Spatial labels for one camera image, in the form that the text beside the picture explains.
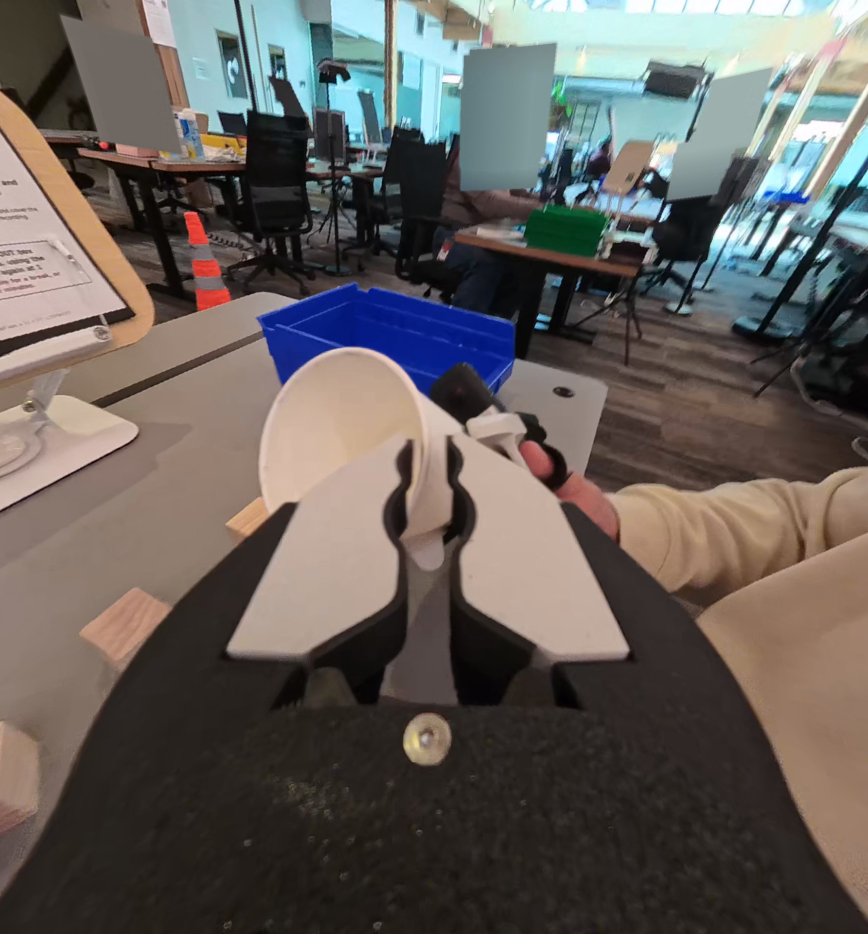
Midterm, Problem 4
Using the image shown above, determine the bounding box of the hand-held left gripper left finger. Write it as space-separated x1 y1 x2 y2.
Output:
226 436 414 703

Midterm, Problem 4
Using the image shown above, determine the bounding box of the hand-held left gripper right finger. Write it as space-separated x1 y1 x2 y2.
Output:
444 435 630 703

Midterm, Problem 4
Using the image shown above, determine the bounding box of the blue plastic bin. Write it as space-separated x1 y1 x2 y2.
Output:
257 283 516 401

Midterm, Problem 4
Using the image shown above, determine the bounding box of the white paper cup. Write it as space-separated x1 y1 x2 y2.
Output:
259 348 465 572

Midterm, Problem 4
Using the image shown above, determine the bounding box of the person's right forearm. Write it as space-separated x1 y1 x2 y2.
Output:
609 445 868 593

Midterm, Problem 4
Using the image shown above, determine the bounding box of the person's right hand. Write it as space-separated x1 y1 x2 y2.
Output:
519 444 620 541

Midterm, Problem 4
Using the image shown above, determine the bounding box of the light wooden cube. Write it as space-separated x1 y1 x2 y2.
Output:
80 587 172 674
0 721 42 851
226 498 270 546

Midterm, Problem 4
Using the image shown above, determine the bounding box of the wooden top desk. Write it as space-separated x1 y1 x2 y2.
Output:
76 146 248 302
454 225 644 366

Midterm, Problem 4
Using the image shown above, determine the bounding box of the green plastic bin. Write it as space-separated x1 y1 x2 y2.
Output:
523 206 611 258

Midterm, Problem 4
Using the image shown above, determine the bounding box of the black office chair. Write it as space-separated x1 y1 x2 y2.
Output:
226 109 316 294
393 127 458 282
641 157 761 316

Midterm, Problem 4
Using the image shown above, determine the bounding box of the black tripod stand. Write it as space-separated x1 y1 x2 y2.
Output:
310 58 356 277

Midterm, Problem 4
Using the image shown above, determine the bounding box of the orange traffic cone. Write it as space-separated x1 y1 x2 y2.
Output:
183 212 232 312

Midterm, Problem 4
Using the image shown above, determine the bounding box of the white board stand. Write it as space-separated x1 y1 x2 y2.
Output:
0 332 141 528

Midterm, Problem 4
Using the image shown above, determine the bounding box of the wooden board with instruction sheet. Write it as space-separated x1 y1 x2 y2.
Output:
0 69 156 368

